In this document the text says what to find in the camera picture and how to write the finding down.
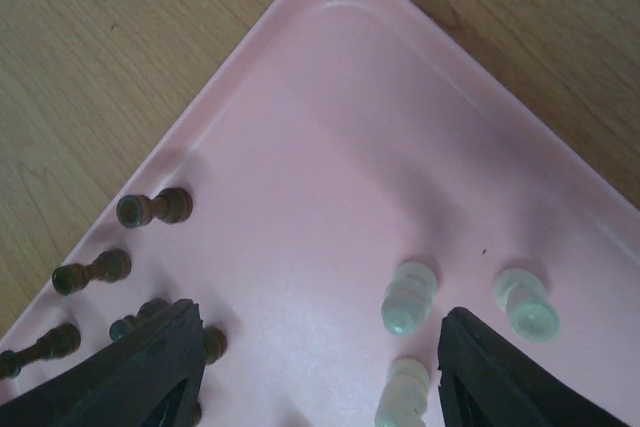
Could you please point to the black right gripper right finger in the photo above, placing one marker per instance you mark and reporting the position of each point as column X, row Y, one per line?
column 587, row 377

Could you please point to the white pawn in tray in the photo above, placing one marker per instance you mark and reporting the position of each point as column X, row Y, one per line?
column 403, row 401

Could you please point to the dark pawn in tray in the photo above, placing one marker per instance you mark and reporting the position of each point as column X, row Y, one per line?
column 59, row 342
column 110, row 266
column 122, row 327

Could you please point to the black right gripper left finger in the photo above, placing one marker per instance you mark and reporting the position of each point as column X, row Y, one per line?
column 150, row 377

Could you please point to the pink plastic tray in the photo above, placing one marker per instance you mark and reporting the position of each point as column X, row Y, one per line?
column 341, row 139

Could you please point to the dark rook in tray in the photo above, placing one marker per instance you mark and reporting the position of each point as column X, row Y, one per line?
column 172, row 205

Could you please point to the white knight in tray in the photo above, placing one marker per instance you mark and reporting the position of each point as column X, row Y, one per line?
column 409, row 298

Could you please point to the dark pawn on board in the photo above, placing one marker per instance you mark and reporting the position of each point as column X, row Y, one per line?
column 215, row 344

